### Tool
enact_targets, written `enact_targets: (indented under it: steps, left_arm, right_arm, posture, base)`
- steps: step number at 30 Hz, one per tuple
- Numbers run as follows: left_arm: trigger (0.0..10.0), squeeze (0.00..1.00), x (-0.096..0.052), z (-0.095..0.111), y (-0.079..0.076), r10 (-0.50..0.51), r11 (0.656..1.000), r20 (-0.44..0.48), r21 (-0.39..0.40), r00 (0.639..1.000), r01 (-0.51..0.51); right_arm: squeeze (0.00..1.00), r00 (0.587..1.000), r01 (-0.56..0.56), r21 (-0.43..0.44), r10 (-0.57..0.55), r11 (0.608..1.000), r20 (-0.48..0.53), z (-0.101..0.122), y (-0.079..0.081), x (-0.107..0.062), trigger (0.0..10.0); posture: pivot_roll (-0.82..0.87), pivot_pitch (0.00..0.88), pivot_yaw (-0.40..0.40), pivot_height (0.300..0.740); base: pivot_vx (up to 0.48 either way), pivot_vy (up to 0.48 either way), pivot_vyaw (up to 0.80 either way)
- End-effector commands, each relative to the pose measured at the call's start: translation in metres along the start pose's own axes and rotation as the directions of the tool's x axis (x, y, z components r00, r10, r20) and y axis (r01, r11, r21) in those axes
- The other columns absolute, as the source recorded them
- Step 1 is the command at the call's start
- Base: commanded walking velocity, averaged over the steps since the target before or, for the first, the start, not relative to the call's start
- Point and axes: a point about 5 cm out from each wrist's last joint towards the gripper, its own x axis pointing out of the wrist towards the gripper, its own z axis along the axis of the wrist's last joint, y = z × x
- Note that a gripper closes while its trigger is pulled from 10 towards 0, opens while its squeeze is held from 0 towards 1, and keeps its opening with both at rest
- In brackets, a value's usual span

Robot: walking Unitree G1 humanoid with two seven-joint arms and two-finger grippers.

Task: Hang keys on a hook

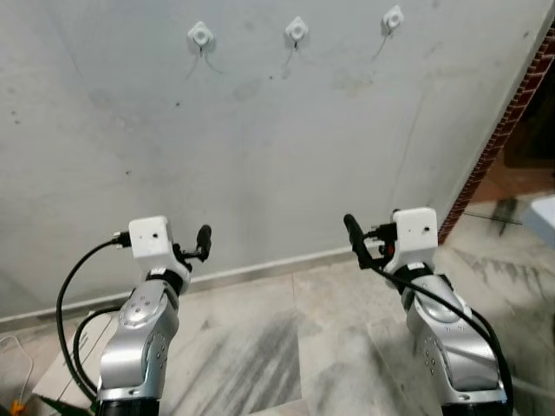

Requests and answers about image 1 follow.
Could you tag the white square wall hook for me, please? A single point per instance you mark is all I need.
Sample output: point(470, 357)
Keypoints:
point(201, 35)
point(393, 17)
point(297, 30)

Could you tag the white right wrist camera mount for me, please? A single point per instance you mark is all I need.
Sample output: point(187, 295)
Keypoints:
point(414, 230)

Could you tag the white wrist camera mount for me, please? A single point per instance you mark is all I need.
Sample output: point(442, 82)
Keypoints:
point(414, 230)
point(150, 238)

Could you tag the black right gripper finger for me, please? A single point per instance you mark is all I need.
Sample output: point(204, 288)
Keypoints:
point(353, 232)

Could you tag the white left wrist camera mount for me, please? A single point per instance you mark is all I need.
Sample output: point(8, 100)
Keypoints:
point(150, 238)

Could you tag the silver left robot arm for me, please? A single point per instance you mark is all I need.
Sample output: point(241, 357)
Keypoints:
point(143, 338)

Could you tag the white marble table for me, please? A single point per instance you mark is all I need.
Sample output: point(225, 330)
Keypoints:
point(542, 221)

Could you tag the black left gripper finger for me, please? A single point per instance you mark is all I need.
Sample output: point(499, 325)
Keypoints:
point(204, 238)

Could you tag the green and white cardboard box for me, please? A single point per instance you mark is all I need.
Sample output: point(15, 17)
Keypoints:
point(54, 377)

